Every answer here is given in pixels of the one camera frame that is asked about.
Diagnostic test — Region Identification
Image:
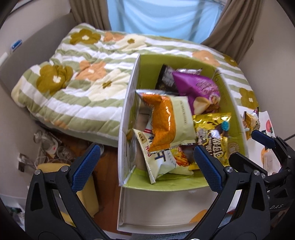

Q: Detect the purple potato chips bag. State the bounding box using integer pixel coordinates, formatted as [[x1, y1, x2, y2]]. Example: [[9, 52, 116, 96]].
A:
[[172, 71, 221, 115]]

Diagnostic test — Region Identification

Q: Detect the red brown snack packet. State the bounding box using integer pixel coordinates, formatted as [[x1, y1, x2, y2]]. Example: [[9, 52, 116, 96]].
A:
[[242, 109, 261, 140]]

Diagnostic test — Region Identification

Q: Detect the yellow wooden stool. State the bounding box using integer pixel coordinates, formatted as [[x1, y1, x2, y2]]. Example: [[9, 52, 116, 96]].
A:
[[36, 163, 100, 228]]

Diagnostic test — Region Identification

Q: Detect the gold yellow snack bag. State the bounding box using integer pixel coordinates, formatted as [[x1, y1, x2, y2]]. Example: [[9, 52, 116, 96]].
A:
[[192, 112, 232, 166]]

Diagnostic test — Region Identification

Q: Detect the green cardboard snack box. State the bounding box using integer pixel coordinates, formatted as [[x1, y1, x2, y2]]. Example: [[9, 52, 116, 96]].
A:
[[117, 54, 249, 234]]

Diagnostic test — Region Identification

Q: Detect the white blue lettered snack bag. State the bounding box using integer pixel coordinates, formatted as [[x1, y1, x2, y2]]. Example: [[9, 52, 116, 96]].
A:
[[133, 117, 176, 184]]

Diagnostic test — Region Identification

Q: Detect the orange and cream snack bag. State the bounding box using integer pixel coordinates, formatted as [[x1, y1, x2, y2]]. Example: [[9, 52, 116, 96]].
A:
[[136, 90, 197, 153]]

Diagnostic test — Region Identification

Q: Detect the right brown curtain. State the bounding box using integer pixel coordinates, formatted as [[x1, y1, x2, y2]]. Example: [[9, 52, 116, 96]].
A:
[[202, 0, 264, 63]]

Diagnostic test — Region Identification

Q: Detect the brown curtain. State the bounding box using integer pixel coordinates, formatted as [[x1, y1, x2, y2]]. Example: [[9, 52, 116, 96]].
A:
[[69, 0, 111, 30], [202, 0, 264, 63]]

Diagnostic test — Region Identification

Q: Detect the dark brown snack packet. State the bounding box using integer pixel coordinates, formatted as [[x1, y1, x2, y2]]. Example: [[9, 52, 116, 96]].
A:
[[155, 64, 202, 93]]

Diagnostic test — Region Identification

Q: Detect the floral striped quilt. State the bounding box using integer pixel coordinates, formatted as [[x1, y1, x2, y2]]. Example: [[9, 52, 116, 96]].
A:
[[11, 23, 258, 147]]

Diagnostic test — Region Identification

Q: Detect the light blue window cloth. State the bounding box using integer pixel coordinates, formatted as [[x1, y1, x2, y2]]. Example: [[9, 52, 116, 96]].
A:
[[107, 0, 226, 44]]

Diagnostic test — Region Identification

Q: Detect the grey bed headboard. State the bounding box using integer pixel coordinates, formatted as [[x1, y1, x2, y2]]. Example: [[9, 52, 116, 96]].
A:
[[1, 13, 77, 94]]

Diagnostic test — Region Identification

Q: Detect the left brown curtain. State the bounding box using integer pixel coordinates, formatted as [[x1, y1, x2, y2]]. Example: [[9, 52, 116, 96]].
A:
[[69, 0, 111, 30]]

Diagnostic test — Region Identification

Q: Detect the small blue wall device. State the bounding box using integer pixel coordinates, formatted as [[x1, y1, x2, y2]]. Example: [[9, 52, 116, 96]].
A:
[[10, 40, 22, 52]]

